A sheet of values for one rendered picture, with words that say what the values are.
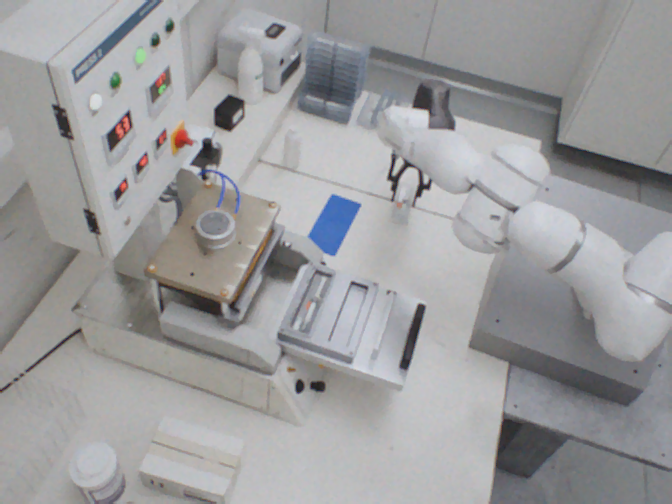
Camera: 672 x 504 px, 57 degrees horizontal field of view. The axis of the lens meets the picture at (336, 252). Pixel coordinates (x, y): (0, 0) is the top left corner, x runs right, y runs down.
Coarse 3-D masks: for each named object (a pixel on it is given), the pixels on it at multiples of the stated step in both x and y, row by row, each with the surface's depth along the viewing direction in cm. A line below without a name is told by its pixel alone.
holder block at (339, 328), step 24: (312, 264) 138; (336, 288) 134; (360, 288) 137; (288, 312) 129; (336, 312) 130; (360, 312) 131; (288, 336) 126; (312, 336) 126; (336, 336) 128; (360, 336) 127
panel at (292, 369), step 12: (288, 360) 132; (300, 360) 137; (288, 372) 132; (300, 372) 137; (312, 372) 142; (324, 372) 148; (288, 384) 132; (300, 396) 137; (312, 396) 142; (300, 408) 137
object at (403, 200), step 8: (400, 184) 184; (408, 184) 185; (400, 192) 182; (408, 192) 183; (400, 200) 180; (408, 200) 180; (392, 208) 178; (400, 208) 178; (408, 208) 178; (392, 216) 176; (400, 216) 176; (408, 216) 176
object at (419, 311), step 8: (424, 304) 133; (416, 312) 131; (416, 320) 130; (416, 328) 128; (408, 336) 127; (416, 336) 127; (408, 344) 126; (408, 352) 124; (408, 360) 124; (408, 368) 125
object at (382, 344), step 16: (304, 272) 139; (384, 288) 139; (288, 304) 133; (384, 304) 136; (400, 304) 137; (416, 304) 137; (368, 320) 133; (384, 320) 129; (400, 320) 134; (272, 336) 128; (368, 336) 130; (384, 336) 131; (400, 336) 131; (288, 352) 129; (304, 352) 127; (368, 352) 128; (384, 352) 128; (400, 352) 129; (336, 368) 127; (352, 368) 125; (368, 368) 126; (384, 368) 126; (400, 368) 126; (384, 384) 126; (400, 384) 124
